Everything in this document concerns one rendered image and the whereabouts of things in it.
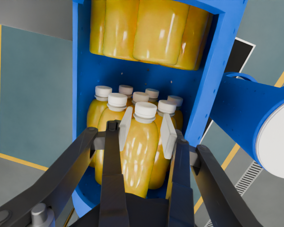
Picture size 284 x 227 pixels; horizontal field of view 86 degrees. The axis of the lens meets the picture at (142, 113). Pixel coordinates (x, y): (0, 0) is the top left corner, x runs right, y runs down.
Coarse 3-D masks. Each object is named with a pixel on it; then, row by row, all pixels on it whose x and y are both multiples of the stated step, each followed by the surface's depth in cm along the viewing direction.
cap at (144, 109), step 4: (136, 104) 26; (140, 104) 27; (144, 104) 27; (148, 104) 27; (152, 104) 28; (136, 108) 26; (140, 108) 26; (144, 108) 25; (148, 108) 25; (152, 108) 26; (156, 108) 27; (136, 112) 27; (140, 112) 26; (144, 112) 26; (148, 112) 26; (152, 112) 26; (140, 116) 26; (144, 116) 26; (148, 116) 26; (152, 116) 26
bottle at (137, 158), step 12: (132, 120) 28; (144, 120) 26; (132, 132) 26; (144, 132) 26; (156, 132) 27; (132, 144) 26; (144, 144) 26; (156, 144) 28; (120, 156) 29; (132, 156) 27; (144, 156) 27; (132, 168) 28; (144, 168) 28; (132, 180) 28; (144, 180) 29; (132, 192) 30; (144, 192) 31
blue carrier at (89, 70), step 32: (192, 0) 16; (224, 0) 17; (224, 32) 19; (96, 64) 37; (128, 64) 43; (224, 64) 23; (160, 96) 46; (192, 96) 38; (192, 128) 24; (96, 192) 38; (160, 192) 41
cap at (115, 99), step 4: (108, 96) 30; (112, 96) 29; (116, 96) 30; (120, 96) 30; (124, 96) 31; (108, 100) 30; (112, 100) 30; (116, 100) 29; (120, 100) 30; (124, 100) 30; (112, 104) 30; (116, 104) 30; (120, 104) 30; (124, 104) 31
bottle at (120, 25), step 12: (108, 0) 23; (120, 0) 22; (132, 0) 22; (108, 12) 24; (120, 12) 23; (132, 12) 23; (108, 24) 24; (120, 24) 23; (132, 24) 24; (108, 36) 25; (120, 36) 24; (132, 36) 24; (108, 48) 25; (120, 48) 25; (132, 48) 25; (132, 60) 26
